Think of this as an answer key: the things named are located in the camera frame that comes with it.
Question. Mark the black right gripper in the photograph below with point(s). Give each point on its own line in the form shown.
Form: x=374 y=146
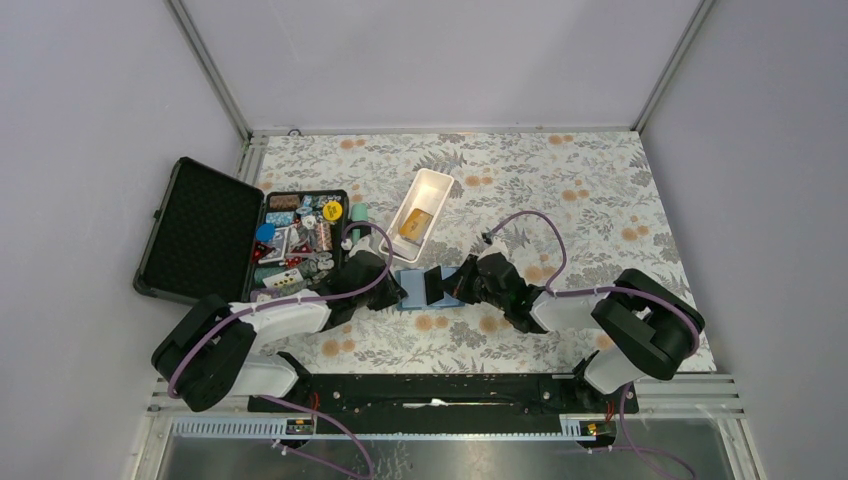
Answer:
x=458 y=283

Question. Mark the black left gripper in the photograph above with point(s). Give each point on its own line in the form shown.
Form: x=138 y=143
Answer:
x=393 y=293

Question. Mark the blue leather card holder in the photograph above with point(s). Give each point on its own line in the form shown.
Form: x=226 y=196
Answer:
x=412 y=282

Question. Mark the gold credit card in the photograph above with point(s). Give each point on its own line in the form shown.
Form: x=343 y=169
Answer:
x=416 y=225

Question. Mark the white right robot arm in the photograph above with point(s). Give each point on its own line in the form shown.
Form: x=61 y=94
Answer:
x=652 y=330

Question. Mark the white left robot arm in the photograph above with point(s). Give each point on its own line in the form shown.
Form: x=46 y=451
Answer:
x=216 y=350

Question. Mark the playing card deck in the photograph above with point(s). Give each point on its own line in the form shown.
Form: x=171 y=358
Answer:
x=283 y=279

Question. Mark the white rectangular plastic tray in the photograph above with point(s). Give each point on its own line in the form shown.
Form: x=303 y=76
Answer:
x=429 y=191

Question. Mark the yellow round poker chip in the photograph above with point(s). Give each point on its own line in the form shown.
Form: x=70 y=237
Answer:
x=332 y=211

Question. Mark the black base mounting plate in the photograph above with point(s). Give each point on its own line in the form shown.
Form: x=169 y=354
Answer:
x=455 y=404

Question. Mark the blue round poker chip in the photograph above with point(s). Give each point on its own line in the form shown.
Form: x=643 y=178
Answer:
x=265 y=232

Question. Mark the black open carrying case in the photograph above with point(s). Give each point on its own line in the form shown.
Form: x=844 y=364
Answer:
x=203 y=237

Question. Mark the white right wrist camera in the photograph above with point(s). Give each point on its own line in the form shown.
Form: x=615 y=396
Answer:
x=494 y=246

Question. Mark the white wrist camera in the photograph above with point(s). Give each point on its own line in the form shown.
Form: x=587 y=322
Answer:
x=494 y=246
x=364 y=244

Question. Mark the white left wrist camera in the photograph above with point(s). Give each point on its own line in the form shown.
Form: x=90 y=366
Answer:
x=364 y=244

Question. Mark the mint green case handle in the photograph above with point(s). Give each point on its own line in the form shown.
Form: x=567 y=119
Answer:
x=358 y=214

